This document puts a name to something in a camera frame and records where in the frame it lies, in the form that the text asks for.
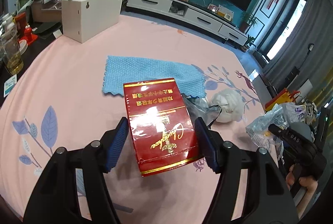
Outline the potted green plant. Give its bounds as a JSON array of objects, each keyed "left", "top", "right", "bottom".
[{"left": 239, "top": 12, "right": 258, "bottom": 33}]

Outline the white TV cabinet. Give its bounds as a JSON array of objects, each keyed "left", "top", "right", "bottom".
[{"left": 126, "top": 0, "right": 248, "bottom": 46}]

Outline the white wooden box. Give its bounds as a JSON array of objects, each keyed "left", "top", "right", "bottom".
[{"left": 62, "top": 0, "right": 122, "bottom": 43}]

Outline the person's right hand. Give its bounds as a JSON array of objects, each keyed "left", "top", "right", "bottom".
[{"left": 286, "top": 164, "right": 318, "bottom": 199}]

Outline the clear glass cup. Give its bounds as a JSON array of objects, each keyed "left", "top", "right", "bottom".
[{"left": 1, "top": 31, "right": 24, "bottom": 76}]

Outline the grey plastic wrapper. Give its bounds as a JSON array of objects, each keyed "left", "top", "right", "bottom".
[{"left": 181, "top": 93, "right": 222, "bottom": 129}]

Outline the white plastic shopping bag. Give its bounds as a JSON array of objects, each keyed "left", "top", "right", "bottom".
[{"left": 246, "top": 102, "right": 318, "bottom": 157}]

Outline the orange gift bag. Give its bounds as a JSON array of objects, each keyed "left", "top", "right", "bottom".
[{"left": 265, "top": 88, "right": 300, "bottom": 112}]

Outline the blue woven cloth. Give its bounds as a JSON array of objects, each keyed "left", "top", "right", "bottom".
[{"left": 102, "top": 56, "right": 206, "bottom": 98}]

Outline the small floor potted plant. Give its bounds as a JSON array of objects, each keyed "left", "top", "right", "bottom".
[{"left": 241, "top": 35, "right": 256, "bottom": 52}]

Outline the pink floral tablecloth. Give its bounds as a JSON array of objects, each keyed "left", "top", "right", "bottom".
[{"left": 1, "top": 13, "right": 271, "bottom": 223}]

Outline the grey curtain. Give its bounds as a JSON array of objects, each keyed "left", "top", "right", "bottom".
[{"left": 263, "top": 0, "right": 332, "bottom": 92}]

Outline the red cigarette carton box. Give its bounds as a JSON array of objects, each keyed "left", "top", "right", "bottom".
[{"left": 123, "top": 78, "right": 200, "bottom": 177}]

